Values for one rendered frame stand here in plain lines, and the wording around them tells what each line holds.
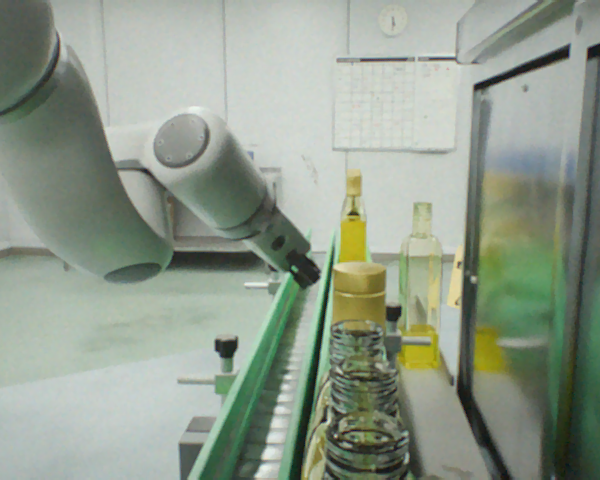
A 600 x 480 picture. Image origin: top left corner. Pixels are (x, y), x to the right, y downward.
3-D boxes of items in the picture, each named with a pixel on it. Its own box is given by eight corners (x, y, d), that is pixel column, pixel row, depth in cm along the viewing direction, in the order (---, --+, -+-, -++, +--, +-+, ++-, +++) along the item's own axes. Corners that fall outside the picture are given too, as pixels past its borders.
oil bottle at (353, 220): (365, 305, 131) (367, 175, 126) (339, 305, 132) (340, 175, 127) (364, 298, 137) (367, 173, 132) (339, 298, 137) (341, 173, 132)
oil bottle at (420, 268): (439, 369, 95) (446, 204, 91) (404, 370, 95) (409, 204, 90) (429, 356, 101) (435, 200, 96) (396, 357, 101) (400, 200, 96)
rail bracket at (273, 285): (281, 328, 117) (280, 260, 114) (243, 327, 117) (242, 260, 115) (283, 322, 121) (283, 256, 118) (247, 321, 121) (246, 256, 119)
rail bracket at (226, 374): (236, 450, 72) (234, 342, 69) (175, 448, 72) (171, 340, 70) (242, 434, 76) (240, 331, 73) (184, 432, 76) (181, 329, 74)
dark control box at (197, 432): (236, 501, 83) (235, 444, 81) (179, 499, 84) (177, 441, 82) (247, 468, 91) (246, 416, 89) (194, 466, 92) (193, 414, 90)
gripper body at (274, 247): (296, 202, 58) (323, 242, 68) (229, 147, 63) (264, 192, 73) (243, 259, 58) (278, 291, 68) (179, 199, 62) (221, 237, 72)
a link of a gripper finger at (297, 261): (315, 269, 62) (326, 282, 67) (265, 224, 65) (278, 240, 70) (308, 277, 62) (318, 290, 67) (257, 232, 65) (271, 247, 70)
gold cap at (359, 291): (397, 337, 38) (399, 269, 37) (349, 345, 36) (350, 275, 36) (366, 321, 41) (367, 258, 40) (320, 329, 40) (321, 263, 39)
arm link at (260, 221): (291, 194, 56) (299, 206, 59) (231, 145, 60) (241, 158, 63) (236, 252, 56) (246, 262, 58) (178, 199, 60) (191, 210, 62)
